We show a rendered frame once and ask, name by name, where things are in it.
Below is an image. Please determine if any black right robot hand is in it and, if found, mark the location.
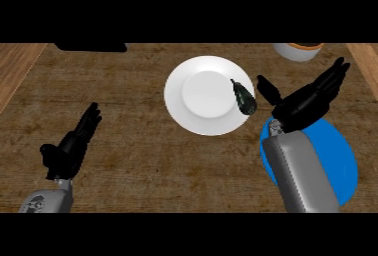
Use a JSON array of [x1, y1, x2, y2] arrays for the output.
[[256, 56, 352, 134]]

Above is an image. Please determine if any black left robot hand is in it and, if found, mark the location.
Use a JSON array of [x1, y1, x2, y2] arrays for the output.
[[39, 101, 104, 182]]

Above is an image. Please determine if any dark eggplant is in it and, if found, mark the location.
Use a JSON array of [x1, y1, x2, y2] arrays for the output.
[[229, 78, 259, 116]]

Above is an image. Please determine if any blue plate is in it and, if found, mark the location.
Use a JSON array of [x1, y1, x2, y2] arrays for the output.
[[259, 116, 361, 208]]

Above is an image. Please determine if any white plate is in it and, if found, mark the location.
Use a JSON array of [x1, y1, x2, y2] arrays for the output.
[[163, 55, 257, 137]]

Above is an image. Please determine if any white cup with orange rim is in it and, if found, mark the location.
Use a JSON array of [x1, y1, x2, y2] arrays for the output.
[[270, 43, 327, 63]]

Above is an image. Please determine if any black appliance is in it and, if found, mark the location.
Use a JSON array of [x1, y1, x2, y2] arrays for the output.
[[53, 43, 129, 53]]

